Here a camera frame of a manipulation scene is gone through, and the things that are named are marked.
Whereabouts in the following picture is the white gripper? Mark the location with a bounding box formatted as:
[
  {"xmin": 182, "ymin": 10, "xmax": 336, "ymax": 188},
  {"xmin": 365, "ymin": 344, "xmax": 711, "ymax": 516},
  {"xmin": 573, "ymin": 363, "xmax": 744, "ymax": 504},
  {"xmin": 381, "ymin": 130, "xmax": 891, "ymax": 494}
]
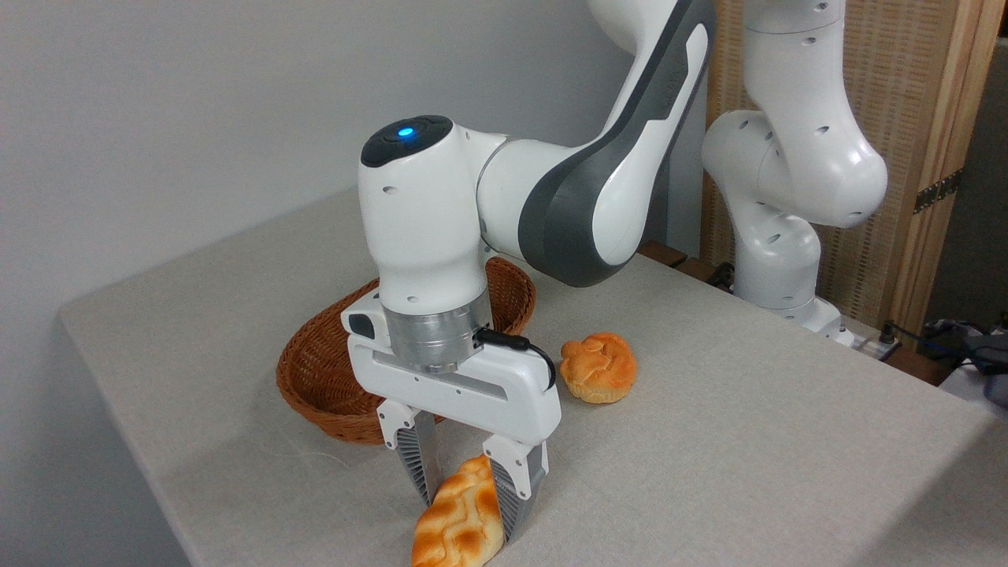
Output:
[{"xmin": 340, "ymin": 291, "xmax": 563, "ymax": 545}]

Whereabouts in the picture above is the brown wooden board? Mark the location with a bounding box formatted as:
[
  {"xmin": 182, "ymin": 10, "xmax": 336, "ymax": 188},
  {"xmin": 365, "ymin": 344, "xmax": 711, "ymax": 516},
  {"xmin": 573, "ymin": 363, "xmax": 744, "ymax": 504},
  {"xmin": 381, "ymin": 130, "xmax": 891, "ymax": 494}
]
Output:
[{"xmin": 635, "ymin": 241, "xmax": 735, "ymax": 294}]

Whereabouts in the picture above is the dark cable bundle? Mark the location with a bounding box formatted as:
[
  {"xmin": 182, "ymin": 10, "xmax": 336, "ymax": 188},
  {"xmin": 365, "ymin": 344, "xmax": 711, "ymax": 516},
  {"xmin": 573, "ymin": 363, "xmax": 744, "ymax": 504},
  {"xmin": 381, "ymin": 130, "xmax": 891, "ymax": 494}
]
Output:
[{"xmin": 878, "ymin": 315, "xmax": 1008, "ymax": 410}]

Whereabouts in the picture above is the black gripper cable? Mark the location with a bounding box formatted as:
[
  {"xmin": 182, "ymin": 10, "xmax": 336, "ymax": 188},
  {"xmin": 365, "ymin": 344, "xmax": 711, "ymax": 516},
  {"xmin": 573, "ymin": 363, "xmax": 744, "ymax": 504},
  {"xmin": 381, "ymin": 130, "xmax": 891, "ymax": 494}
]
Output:
[{"xmin": 474, "ymin": 328, "xmax": 558, "ymax": 393}]

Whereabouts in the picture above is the brown woven wicker basket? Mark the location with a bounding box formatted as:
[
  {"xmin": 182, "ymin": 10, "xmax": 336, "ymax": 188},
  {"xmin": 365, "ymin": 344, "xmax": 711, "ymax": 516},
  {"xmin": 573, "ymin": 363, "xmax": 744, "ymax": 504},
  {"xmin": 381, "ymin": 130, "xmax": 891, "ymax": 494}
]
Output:
[{"xmin": 276, "ymin": 256, "xmax": 538, "ymax": 447}]

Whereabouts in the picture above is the long braided bread loaf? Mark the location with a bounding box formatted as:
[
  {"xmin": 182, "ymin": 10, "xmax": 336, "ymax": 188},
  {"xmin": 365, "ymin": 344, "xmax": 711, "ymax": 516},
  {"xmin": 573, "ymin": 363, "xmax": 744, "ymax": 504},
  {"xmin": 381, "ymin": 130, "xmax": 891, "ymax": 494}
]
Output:
[{"xmin": 410, "ymin": 454, "xmax": 506, "ymax": 567}]

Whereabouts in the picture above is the metal screen hinge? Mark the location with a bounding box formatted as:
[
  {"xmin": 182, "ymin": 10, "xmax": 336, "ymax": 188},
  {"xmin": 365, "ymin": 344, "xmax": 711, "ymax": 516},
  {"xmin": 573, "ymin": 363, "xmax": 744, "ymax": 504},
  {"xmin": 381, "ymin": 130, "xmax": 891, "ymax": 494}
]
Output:
[{"xmin": 913, "ymin": 169, "xmax": 964, "ymax": 216}]

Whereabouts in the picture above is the round knotted bread roll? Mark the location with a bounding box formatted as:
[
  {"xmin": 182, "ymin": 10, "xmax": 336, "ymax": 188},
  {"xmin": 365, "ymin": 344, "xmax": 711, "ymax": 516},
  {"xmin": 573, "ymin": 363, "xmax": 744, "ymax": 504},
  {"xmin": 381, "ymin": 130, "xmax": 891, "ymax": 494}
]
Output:
[{"xmin": 559, "ymin": 332, "xmax": 639, "ymax": 406}]

